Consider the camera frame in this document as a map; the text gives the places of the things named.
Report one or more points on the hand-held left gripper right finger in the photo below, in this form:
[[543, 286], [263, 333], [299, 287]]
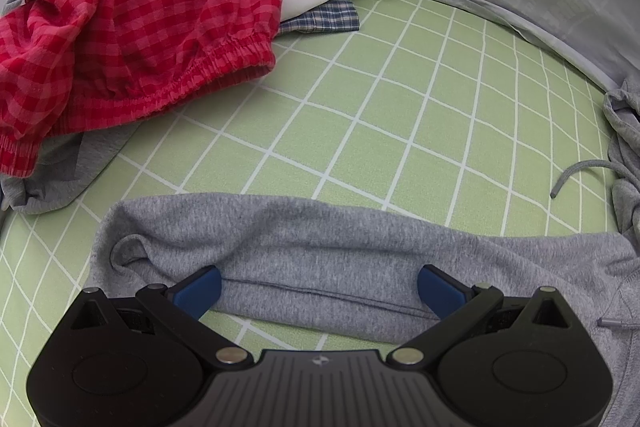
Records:
[[440, 294]]

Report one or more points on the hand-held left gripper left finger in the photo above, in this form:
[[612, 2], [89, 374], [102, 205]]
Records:
[[200, 294]]

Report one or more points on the grey zip hoodie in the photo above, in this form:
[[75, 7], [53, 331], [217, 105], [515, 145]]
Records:
[[300, 247]]

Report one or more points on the grey garment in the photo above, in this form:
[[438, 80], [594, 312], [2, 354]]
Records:
[[75, 177]]

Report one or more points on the red checked pants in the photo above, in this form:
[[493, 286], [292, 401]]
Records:
[[150, 7]]

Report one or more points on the blue plaid shirt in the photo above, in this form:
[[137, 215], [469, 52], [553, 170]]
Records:
[[325, 19]]

